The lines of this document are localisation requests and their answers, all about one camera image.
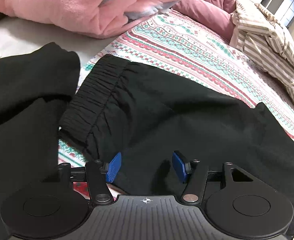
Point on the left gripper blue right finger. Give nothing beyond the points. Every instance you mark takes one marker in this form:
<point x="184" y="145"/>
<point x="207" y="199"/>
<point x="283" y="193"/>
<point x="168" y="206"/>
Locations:
<point x="181" y="166"/>

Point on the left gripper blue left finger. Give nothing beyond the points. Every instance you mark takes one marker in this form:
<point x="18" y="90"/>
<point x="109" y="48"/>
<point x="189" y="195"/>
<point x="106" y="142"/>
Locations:
<point x="111" y="169"/>

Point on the black pants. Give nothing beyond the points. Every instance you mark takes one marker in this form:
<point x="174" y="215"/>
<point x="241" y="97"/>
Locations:
<point x="145" y="114"/>

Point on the black folded garment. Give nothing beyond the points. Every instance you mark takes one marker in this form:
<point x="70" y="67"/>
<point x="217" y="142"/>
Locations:
<point x="35" y="89"/>

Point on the patterned knit bedspread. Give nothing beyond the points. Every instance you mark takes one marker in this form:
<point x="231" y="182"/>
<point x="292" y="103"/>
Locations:
<point x="178" y="45"/>

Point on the beige striped folded bedding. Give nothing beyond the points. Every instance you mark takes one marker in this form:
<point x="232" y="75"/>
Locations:
<point x="265" y="40"/>

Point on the pink fleece blanket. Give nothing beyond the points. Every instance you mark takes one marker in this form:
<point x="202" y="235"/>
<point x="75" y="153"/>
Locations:
<point x="95" y="18"/>

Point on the mauve quilted comforter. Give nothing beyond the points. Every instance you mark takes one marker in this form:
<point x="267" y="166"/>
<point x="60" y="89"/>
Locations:
<point x="214" y="14"/>

